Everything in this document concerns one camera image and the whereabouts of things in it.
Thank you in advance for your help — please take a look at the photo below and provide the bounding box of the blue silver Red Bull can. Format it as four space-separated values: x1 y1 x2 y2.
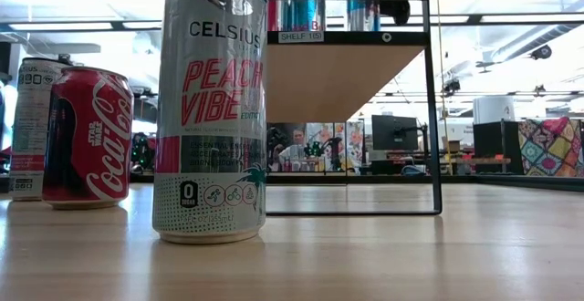
346 0 382 32
277 0 289 32
288 0 327 32

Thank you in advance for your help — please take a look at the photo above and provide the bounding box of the red Coke Zero can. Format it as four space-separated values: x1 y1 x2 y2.
267 0 278 32

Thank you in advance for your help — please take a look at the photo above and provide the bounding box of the red Coca-Cola Star Wars can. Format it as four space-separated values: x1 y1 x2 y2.
42 66 135 210

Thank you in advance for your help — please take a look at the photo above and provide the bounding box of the white Celsius Peach Vibe can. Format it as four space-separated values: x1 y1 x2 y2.
7 57 72 202
151 0 269 246

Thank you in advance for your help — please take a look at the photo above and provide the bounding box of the black ceiling fixture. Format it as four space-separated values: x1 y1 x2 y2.
528 44 554 62
441 78 462 98

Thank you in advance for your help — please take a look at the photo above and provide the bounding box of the black monitor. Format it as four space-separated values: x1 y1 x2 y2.
370 114 419 152

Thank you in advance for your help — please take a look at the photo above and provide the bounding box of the floral print panel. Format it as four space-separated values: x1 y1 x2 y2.
304 120 366 174

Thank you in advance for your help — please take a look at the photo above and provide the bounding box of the white box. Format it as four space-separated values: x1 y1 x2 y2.
472 95 516 125

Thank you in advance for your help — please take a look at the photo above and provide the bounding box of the person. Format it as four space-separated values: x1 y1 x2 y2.
273 130 320 173
130 131 157 175

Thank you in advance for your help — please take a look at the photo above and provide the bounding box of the black partition panel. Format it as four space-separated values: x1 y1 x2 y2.
473 119 526 175

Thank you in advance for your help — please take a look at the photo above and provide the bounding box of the colourful patchwork quilt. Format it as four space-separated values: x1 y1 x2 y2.
517 117 584 178

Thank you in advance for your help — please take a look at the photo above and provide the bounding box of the wooden shelf with black frame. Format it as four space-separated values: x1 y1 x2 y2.
266 0 443 215

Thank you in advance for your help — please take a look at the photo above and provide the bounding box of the black aluminium table frame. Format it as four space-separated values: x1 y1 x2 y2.
0 171 584 193

